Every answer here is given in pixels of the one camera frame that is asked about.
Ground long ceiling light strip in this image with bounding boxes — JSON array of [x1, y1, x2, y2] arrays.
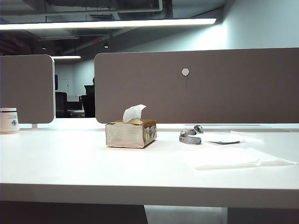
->
[[0, 18, 217, 31]]

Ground gold and white tissue box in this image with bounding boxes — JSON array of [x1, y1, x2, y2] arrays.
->
[[105, 118, 157, 149]]

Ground grey printed lanyard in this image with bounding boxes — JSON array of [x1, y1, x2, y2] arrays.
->
[[179, 125, 205, 144]]

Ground dark office chair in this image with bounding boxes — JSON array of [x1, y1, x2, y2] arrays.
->
[[80, 94, 96, 118], [55, 91, 69, 118]]

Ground white paper cup blue logo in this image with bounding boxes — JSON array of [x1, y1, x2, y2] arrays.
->
[[0, 107, 20, 134]]

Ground smartphone on table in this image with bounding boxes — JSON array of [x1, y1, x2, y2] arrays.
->
[[207, 139, 241, 145]]

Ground grey ceiling air duct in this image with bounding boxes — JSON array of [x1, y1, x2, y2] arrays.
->
[[45, 0, 174, 14]]

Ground white tissue sheet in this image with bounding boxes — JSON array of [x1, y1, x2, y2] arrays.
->
[[202, 131, 266, 144], [122, 104, 148, 123], [183, 147, 299, 171]]

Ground wide brown desk partition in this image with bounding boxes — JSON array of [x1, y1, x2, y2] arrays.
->
[[94, 48, 299, 125]]

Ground narrow brown desk partition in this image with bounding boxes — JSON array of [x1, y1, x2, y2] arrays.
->
[[0, 54, 57, 125]]

